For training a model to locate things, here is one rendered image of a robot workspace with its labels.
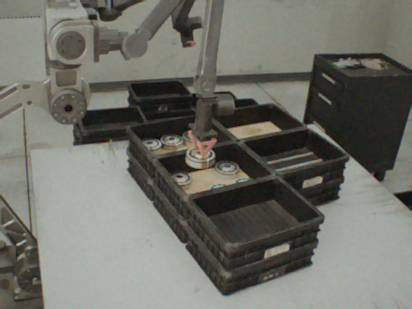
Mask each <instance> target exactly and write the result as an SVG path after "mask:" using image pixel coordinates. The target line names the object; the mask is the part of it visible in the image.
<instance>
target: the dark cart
mask: <svg viewBox="0 0 412 309"><path fill-rule="evenodd" d="M349 57H350V58H351V60H356V61H357V62H360V60H364V59H366V58H367V59H368V58H372V59H373V60H379V61H380V62H384V61H386V62H387V63H388V64H389V65H390V66H391V69H387V70H383V69H381V71H378V70H375V69H372V68H363V67H358V68H344V67H342V68H337V67H336V66H334V65H332V64H331V63H338V61H339V59H344V60H348V58H349ZM351 60H350V61H351ZM411 105H412V69H410V68H408V67H406V66H405V65H403V64H401V63H400V62H398V61H396V60H395V59H393V58H391V57H388V56H386V55H384V54H383V53H356V54H349V53H338V54H314V56H313V67H312V71H311V75H310V85H309V88H308V95H307V99H306V104H305V114H304V118H303V122H302V123H303V124H305V125H310V124H315V125H316V126H317V127H318V128H319V129H321V130H322V131H323V132H324V133H325V134H326V135H327V136H328V137H330V138H331V139H332V140H333V141H334V142H336V143H337V144H338V145H339V146H340V147H341V148H342V149H343V150H344V151H345V152H346V153H347V154H349V155H350V156H351V157H352V158H353V159H354V160H355V161H356V162H357V163H360V165H361V166H362V167H363V168H365V169H366V171H367V172H368V173H374V175H373V177H374V178H375V179H376V180H377V181H378V182H380V181H383V178H384V177H385V175H386V172H387V171H389V170H394V164H395V162H396V159H397V155H398V153H399V146H400V144H401V142H402V137H403V135H404V130H405V127H406V124H407V121H408V116H409V113H410V111H411Z"/></svg>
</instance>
